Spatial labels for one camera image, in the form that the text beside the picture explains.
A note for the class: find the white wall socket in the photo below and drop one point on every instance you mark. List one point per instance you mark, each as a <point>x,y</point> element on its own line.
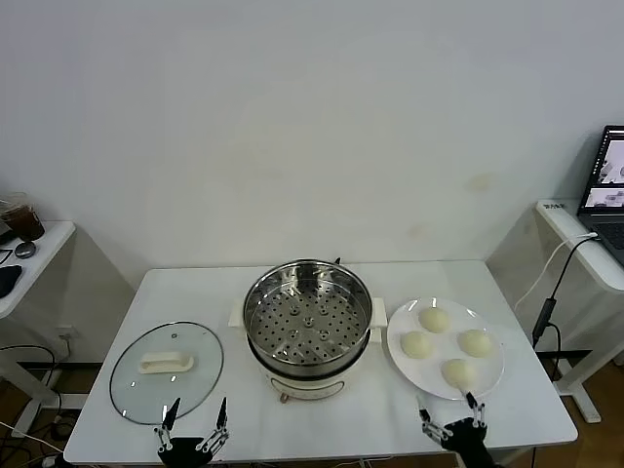
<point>65,335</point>

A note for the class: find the white side desk with laptop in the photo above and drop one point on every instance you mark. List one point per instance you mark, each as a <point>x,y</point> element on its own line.
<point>560,219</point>

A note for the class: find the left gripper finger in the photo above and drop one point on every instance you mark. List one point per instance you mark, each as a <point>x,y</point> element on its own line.
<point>171,417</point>
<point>222,414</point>

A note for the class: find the plastic iced coffee cup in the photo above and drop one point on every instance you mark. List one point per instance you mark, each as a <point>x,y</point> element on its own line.
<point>24,224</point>

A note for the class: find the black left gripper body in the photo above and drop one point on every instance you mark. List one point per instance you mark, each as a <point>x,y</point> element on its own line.
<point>185,453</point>

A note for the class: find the white round plate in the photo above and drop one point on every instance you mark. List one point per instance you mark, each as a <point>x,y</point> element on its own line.
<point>439,380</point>

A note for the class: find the small round grey disc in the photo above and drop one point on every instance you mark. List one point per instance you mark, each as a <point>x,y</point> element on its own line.
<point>24,249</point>

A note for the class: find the stainless steel steamer basket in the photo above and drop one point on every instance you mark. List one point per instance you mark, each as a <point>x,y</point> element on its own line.
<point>307,336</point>

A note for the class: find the cream electric cooking pot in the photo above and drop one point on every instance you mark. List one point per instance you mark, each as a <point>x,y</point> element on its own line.
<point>302,385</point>

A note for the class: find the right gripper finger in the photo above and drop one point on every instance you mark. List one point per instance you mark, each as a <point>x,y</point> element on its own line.
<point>431,429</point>
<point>480,414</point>

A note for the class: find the grey open laptop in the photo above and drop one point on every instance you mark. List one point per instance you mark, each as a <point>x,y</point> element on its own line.
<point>609,229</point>

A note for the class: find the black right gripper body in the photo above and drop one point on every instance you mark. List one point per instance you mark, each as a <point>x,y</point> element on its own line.
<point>465,439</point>

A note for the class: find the white side desk with cup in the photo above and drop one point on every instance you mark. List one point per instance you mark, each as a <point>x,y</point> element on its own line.
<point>49,244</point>

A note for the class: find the white steamed baozi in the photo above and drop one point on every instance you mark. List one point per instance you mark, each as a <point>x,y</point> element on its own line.
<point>416,344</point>
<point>458,373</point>
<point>475,342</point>
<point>434,319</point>

